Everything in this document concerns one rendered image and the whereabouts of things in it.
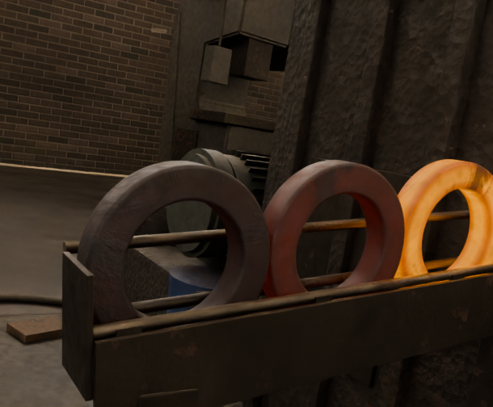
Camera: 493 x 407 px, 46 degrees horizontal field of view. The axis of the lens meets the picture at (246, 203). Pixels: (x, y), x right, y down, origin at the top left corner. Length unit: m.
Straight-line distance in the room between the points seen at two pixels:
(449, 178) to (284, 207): 0.24
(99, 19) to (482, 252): 6.31
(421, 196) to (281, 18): 4.88
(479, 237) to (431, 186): 0.14
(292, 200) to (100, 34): 6.36
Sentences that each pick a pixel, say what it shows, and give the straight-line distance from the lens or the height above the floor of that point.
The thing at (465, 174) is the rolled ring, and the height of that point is 0.76.
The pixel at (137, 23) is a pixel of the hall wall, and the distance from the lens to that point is 7.05.
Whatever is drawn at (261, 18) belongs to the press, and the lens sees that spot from 5.36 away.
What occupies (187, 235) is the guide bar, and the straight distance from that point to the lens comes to 0.60.
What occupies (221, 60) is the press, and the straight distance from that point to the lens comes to 5.12.
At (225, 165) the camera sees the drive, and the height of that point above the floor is 0.64.
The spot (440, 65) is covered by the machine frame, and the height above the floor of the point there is 0.94.
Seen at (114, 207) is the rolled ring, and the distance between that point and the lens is 0.50.
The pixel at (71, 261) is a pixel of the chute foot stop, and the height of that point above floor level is 0.63.
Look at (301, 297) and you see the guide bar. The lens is 0.59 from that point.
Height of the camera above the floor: 0.77
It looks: 7 degrees down
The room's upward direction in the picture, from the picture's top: 9 degrees clockwise
